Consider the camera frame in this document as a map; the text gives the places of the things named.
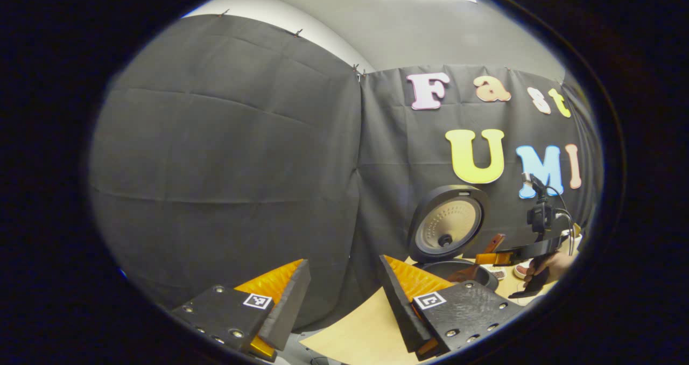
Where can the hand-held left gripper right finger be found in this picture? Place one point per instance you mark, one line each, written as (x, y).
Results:
(401, 306)

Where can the dark wooden spoon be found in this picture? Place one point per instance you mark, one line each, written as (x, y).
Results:
(492, 244)

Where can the round white plate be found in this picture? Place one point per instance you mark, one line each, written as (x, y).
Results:
(519, 272)

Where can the grey silver rice cooker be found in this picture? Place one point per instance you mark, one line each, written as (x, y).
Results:
(449, 225)

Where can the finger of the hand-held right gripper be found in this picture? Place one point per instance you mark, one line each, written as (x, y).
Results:
(492, 258)

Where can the black backdrop cloth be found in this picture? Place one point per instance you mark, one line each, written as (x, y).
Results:
(226, 166)

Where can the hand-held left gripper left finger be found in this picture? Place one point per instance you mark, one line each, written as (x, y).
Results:
(288, 306)

